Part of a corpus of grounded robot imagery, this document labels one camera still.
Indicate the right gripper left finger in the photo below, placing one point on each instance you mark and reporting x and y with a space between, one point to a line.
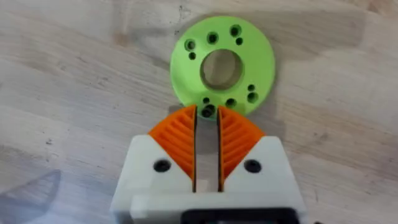
161 155

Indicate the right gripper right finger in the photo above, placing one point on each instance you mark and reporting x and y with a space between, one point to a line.
252 155

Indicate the green disc with holes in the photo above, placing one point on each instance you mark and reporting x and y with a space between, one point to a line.
258 59

